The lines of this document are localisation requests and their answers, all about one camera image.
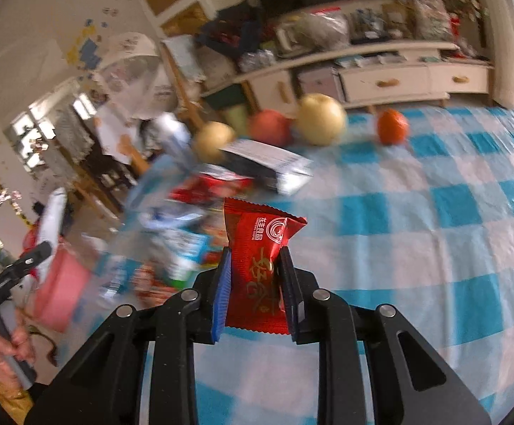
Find dark clothing pile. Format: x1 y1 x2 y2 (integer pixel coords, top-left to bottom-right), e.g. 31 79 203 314
195 2 262 60

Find red white snack packet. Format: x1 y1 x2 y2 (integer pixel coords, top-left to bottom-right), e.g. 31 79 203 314
171 175 255 206

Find red apple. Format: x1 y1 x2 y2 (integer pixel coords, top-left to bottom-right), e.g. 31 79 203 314
249 110 294 146

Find clear bottle blue label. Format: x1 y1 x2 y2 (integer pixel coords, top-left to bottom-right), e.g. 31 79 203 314
155 113 196 160

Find green waste bin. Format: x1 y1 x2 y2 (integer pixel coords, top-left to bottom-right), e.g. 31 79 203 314
228 104 251 136

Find orange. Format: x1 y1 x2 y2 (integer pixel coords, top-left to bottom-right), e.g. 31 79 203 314
376 108 410 145

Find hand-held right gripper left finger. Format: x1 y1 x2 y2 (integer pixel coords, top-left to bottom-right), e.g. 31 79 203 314
24 247 233 425

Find blue wall stickers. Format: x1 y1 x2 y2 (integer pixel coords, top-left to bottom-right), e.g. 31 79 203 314
68 20 105 72

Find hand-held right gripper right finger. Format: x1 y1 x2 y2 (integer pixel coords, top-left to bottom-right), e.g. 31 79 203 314
279 245 492 425

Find pink plastic bucket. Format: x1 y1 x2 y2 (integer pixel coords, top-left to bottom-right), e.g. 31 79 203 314
33 239 94 333

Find light wooden chair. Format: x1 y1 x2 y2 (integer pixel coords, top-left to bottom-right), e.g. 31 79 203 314
160 40 211 131

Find clear plastic bag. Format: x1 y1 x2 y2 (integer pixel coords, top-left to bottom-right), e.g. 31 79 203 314
279 11 351 51

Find black silver snack packet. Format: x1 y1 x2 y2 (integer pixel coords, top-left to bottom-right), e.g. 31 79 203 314
219 138 314 196

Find large yellow pear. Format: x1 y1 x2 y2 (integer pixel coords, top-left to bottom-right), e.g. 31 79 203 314
295 93 347 146

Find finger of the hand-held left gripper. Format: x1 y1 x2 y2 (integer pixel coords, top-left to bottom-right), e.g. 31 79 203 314
0 241 54 296

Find blue white snack packet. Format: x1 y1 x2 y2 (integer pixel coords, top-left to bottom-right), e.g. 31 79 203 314
151 226 213 286

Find small yellow pear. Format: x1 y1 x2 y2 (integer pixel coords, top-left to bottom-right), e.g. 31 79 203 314
194 121 236 164

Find white television cabinet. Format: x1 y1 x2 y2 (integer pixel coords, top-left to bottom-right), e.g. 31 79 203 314
199 38 497 111

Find chair with grey lace cover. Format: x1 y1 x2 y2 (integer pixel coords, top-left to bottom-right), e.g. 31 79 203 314
49 106 129 217

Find blue checked tablecloth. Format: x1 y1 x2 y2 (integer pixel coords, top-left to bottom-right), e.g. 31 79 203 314
62 106 514 425

